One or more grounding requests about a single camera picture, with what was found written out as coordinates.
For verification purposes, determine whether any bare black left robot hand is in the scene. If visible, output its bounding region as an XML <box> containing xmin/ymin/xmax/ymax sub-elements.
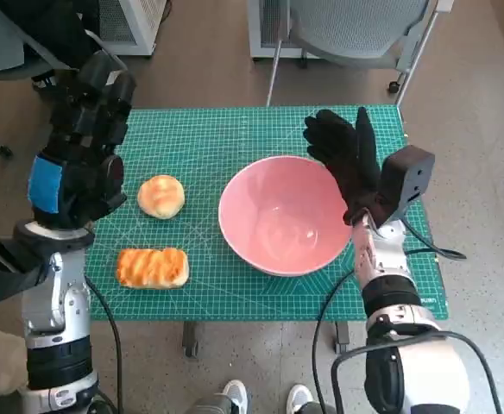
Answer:
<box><xmin>27</xmin><ymin>50</ymin><xmax>137</xmax><ymax>229</ymax></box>

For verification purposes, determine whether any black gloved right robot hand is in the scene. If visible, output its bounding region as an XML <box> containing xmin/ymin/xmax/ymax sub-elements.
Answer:
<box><xmin>302</xmin><ymin>106</ymin><xmax>382</xmax><ymax>226</ymax></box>

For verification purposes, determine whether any round toy bread bun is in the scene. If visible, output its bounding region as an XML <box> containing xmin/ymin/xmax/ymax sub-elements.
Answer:
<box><xmin>137</xmin><ymin>174</ymin><xmax>186</xmax><ymax>220</ymax></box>

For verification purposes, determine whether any pink bowl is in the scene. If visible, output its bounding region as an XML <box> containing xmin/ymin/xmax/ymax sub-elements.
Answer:
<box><xmin>217</xmin><ymin>155</ymin><xmax>355</xmax><ymax>278</ymax></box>

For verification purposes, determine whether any rectangular striped toy bread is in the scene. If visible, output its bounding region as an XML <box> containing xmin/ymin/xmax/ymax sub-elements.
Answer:
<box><xmin>116</xmin><ymin>247</ymin><xmax>191</xmax><ymax>290</ymax></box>

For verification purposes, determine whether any green cutting mat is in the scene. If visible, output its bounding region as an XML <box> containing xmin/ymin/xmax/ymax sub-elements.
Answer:
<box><xmin>81</xmin><ymin>105</ymin><xmax>450</xmax><ymax>323</ymax></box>

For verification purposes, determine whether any grey mesh office chair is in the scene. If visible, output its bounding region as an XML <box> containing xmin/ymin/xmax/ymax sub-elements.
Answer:
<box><xmin>264</xmin><ymin>0</ymin><xmax>443</xmax><ymax>109</ymax></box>

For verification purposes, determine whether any person in black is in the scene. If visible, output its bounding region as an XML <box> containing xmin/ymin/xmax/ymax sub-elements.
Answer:
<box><xmin>0</xmin><ymin>0</ymin><xmax>106</xmax><ymax>100</ymax></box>

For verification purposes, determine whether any white vented cabinet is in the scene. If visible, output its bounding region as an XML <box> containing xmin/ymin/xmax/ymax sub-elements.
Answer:
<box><xmin>248</xmin><ymin>0</ymin><xmax>309</xmax><ymax>60</ymax></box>

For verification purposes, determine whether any white mesh-sided cabinet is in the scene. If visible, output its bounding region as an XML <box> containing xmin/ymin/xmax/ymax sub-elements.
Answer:
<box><xmin>98</xmin><ymin>0</ymin><xmax>171</xmax><ymax>57</ymax></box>

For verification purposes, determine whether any black table foot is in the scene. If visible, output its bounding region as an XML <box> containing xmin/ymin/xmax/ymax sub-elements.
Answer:
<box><xmin>182</xmin><ymin>321</ymin><xmax>201</xmax><ymax>358</ymax></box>
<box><xmin>334</xmin><ymin>321</ymin><xmax>351</xmax><ymax>355</ymax></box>

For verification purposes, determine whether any person in white shoes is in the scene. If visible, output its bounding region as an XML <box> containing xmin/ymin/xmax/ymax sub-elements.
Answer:
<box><xmin>191</xmin><ymin>379</ymin><xmax>339</xmax><ymax>414</ymax></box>

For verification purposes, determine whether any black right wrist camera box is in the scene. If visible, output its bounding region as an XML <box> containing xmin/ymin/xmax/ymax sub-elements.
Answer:
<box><xmin>370</xmin><ymin>145</ymin><xmax>436</xmax><ymax>229</ymax></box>

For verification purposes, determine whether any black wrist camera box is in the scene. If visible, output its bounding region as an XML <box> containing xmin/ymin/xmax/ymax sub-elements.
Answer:
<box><xmin>0</xmin><ymin>239</ymin><xmax>50</xmax><ymax>303</ymax></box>
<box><xmin>370</xmin><ymin>145</ymin><xmax>436</xmax><ymax>229</ymax></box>

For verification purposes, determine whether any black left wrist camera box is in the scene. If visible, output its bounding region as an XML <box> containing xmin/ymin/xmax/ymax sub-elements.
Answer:
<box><xmin>0</xmin><ymin>239</ymin><xmax>50</xmax><ymax>303</ymax></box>

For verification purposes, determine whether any black right camera cable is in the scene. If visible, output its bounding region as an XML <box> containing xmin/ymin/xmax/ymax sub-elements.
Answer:
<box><xmin>400</xmin><ymin>219</ymin><xmax>468</xmax><ymax>260</ymax></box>

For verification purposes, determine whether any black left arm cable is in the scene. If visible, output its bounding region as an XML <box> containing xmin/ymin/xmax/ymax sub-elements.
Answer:
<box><xmin>85</xmin><ymin>275</ymin><xmax>123</xmax><ymax>414</ymax></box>

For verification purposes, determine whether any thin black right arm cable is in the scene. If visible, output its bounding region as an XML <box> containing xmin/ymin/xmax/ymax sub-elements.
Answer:
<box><xmin>312</xmin><ymin>269</ymin><xmax>361</xmax><ymax>414</ymax></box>

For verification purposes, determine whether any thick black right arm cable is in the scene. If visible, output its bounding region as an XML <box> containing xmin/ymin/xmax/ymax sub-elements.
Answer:
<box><xmin>330</xmin><ymin>330</ymin><xmax>504</xmax><ymax>414</ymax></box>

